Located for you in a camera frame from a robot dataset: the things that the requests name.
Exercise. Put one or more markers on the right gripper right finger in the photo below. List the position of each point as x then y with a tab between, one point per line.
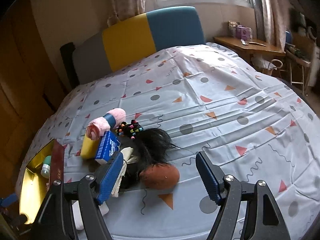
263	218

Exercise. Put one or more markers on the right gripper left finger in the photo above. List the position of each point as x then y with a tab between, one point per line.
55	218

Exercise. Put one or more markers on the yellow sponge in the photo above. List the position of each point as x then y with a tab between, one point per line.
89	148

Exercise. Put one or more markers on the blue Tempo tissue pack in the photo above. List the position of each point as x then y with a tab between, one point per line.
108	144

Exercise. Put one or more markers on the beige cloth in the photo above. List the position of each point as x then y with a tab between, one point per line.
128	158

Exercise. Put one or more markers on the brown round cushion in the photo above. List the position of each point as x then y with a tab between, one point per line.
160	176

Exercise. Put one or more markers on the pink towel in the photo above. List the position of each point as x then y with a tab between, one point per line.
97	127

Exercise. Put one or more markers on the black wig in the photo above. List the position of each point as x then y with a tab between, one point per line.
150	147

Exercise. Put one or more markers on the small green white bottle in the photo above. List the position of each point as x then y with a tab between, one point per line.
45	170

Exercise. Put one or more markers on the red gold storage box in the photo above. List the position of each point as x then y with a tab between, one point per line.
34	184

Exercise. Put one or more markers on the patterned grey bed sheet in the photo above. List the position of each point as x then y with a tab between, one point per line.
207	99

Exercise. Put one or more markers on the wooden wardrobe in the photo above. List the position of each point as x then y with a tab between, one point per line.
31	90

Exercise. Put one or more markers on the wooden desk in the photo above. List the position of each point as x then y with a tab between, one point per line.
253	47

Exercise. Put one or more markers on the grey yellow blue headboard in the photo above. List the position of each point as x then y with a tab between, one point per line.
136	38

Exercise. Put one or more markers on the purple box on desk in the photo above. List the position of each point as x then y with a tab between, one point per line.
243	33

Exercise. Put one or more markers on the pink curtain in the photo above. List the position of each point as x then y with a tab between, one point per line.
276	19

